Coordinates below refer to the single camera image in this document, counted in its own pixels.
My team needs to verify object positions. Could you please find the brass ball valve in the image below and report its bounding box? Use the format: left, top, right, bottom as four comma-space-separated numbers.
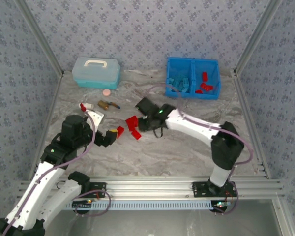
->
97, 100, 121, 111

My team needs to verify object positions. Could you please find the blue two-compartment plastic bin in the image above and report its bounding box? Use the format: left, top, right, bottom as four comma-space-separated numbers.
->
165, 57, 221, 100

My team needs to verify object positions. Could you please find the grey metal shelf panel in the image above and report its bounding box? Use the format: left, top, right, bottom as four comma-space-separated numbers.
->
39, 198, 295, 236

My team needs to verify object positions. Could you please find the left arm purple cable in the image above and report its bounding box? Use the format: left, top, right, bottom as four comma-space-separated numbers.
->
1, 112, 112, 236

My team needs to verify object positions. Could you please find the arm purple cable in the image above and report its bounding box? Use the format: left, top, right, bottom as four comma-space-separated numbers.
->
1, 112, 112, 236
144, 83, 254, 216

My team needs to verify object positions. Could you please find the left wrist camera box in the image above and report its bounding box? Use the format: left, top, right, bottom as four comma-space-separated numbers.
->
84, 110, 106, 129

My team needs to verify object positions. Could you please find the white valve red handle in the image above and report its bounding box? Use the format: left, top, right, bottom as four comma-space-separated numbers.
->
79, 102, 95, 113

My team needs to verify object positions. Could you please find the aluminium table side rail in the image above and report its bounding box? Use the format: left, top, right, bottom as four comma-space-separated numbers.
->
28, 72, 65, 181
232, 71, 272, 179

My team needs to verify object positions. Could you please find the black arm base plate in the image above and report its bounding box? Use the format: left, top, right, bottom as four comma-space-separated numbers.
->
73, 182, 107, 199
191, 181, 238, 198

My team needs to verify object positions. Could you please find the translucent storage box white handle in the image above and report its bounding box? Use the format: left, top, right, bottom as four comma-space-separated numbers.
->
72, 57, 120, 89

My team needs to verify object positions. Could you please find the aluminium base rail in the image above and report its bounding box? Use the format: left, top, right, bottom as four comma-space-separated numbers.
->
17, 176, 285, 199

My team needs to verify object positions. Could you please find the black round connector mount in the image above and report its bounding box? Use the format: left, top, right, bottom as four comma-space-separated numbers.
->
212, 200, 233, 214
72, 200, 94, 215

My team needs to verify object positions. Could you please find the white slotted cable duct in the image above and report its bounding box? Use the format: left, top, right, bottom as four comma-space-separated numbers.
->
63, 200, 218, 211

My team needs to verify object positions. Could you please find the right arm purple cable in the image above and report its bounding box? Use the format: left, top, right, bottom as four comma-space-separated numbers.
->
144, 83, 254, 216

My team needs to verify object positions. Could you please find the aluminium frame post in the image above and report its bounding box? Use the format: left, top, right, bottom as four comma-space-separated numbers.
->
14, 0, 64, 77
233, 0, 285, 76

